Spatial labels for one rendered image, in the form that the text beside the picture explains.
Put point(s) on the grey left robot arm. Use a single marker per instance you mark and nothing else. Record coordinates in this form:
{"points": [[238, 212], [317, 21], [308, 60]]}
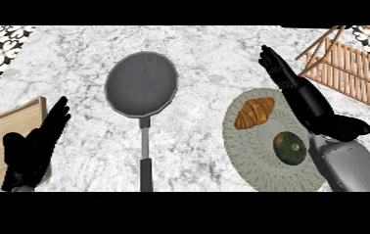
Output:
{"points": [[20, 189]]}

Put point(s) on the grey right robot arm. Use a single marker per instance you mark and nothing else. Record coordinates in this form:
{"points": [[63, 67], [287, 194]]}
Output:
{"points": [[342, 164]]}

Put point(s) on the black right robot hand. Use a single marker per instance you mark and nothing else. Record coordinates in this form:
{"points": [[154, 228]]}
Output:
{"points": [[308, 102]]}

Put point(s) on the pale wooden cutting board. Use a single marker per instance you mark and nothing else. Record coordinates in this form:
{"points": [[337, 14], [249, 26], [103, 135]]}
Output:
{"points": [[19, 127]]}

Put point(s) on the dark green squash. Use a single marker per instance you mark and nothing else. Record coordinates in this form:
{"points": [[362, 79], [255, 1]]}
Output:
{"points": [[289, 148]]}

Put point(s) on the brown croissant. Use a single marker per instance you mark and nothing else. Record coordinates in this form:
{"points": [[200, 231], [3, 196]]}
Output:
{"points": [[253, 113]]}

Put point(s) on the dark grey frying pan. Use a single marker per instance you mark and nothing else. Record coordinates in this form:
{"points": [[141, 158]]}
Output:
{"points": [[140, 91]]}

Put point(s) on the round grey-green woven placemat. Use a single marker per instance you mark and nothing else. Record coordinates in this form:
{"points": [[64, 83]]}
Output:
{"points": [[262, 153]]}

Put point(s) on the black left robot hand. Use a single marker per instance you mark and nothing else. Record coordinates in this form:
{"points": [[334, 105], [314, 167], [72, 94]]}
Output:
{"points": [[33, 148]]}

